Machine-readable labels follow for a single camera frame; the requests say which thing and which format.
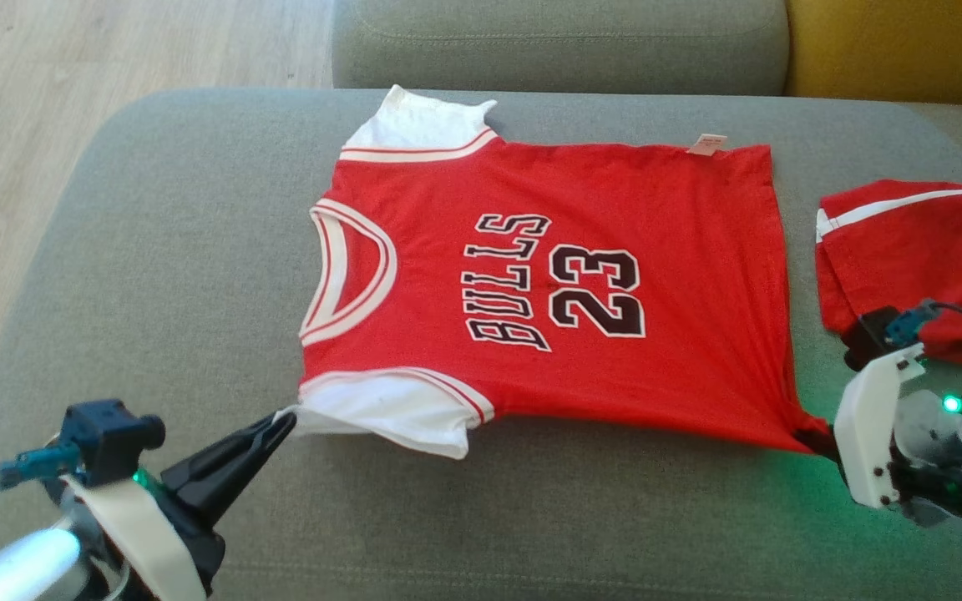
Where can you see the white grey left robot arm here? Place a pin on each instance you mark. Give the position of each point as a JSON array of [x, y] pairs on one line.
[[5, 568]]

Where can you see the large grey sofa chaise cushion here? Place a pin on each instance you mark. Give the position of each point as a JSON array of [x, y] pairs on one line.
[[155, 250]]

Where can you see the large yellow sofa back cushion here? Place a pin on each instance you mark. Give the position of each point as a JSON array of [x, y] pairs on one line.
[[907, 50]]

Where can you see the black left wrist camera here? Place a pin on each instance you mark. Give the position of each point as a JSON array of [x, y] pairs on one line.
[[105, 434]]

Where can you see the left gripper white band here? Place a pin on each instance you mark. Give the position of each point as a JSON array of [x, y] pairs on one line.
[[143, 534]]

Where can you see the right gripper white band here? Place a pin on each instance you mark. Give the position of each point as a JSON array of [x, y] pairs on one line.
[[865, 434]]

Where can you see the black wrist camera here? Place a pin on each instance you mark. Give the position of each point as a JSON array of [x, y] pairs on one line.
[[105, 434], [869, 334]]

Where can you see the red Bulls 23 jersey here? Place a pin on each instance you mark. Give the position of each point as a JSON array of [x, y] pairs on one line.
[[656, 209]]

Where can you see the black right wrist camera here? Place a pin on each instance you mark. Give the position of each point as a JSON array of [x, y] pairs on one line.
[[869, 334]]

